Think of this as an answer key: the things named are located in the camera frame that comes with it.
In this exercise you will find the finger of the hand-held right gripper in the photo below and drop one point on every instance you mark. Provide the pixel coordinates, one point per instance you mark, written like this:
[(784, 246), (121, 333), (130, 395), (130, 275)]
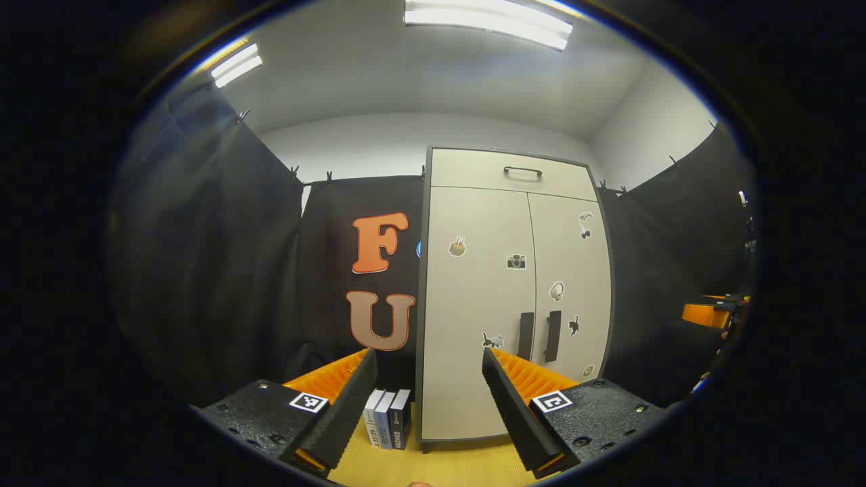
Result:
[(703, 314)]

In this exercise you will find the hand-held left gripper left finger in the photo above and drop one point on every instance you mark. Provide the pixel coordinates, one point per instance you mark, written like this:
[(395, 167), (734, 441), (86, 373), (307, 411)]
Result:
[(342, 419)]

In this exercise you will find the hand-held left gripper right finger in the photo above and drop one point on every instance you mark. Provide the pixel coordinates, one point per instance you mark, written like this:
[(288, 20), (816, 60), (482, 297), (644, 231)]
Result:
[(521, 419)]

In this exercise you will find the shoe cabinet door camera sticker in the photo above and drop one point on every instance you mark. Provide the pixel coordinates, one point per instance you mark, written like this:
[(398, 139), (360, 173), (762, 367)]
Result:
[(473, 318)]

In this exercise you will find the shoe cabinet door headphone sticker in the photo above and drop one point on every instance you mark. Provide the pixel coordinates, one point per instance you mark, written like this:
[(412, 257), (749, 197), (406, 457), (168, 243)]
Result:
[(575, 270)]

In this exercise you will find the beige double-door shoe cabinet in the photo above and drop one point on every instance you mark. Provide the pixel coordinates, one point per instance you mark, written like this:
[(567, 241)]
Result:
[(419, 304)]

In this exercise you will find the grey book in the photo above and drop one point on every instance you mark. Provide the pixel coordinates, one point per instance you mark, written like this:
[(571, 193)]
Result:
[(385, 425)]

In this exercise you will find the navy book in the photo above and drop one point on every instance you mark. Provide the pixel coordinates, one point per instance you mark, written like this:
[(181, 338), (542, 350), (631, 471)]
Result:
[(401, 419)]

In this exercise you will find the black backdrop cloth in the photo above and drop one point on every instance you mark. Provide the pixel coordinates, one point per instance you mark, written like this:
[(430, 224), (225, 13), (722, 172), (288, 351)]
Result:
[(203, 270)]

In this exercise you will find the wide ceiling light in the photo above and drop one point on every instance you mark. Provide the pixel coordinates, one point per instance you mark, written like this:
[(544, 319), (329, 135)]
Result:
[(487, 20)]

